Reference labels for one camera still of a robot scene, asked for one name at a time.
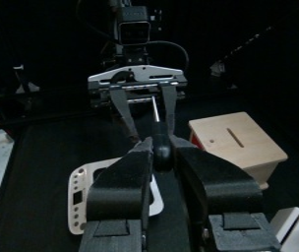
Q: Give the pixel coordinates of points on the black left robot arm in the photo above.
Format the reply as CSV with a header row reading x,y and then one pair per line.
x,y
133,55

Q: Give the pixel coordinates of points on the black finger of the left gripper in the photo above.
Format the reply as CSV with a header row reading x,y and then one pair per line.
x,y
123,111
170,105

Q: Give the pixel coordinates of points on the white toy tablet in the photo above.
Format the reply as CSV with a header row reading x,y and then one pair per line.
x,y
75,210

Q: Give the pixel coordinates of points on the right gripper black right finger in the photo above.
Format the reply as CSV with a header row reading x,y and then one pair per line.
x,y
222,197

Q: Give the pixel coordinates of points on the grey frame clamp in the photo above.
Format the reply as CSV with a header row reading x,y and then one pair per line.
x,y
218,69
26,86

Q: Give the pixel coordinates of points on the white slotted knife holder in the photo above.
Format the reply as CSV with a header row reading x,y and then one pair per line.
x,y
288,226

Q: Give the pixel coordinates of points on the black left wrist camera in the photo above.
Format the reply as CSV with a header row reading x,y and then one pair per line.
x,y
134,31

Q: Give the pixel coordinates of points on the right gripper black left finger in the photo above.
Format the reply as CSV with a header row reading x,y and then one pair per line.
x,y
122,193

